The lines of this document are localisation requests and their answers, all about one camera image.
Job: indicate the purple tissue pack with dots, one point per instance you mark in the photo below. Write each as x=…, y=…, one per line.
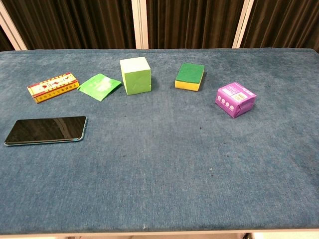
x=234, y=99

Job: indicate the yellow and red card box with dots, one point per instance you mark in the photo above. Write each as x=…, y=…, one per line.
x=53, y=87

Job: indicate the light green foam cube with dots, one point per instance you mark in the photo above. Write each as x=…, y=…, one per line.
x=137, y=78

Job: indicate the black smartphone with blue edge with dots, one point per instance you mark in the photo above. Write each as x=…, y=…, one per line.
x=46, y=130

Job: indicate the white frame post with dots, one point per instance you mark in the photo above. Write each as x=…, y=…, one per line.
x=140, y=23
x=242, y=23
x=12, y=27

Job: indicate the green foil sachet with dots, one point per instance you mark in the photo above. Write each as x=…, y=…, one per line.
x=99, y=86

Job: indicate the blue fabric table cover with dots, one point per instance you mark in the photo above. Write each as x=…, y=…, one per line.
x=164, y=161

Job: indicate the green and yellow sponge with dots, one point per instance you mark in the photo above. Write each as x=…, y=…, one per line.
x=190, y=77

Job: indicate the dark pleated curtain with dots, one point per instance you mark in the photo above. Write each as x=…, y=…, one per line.
x=79, y=22

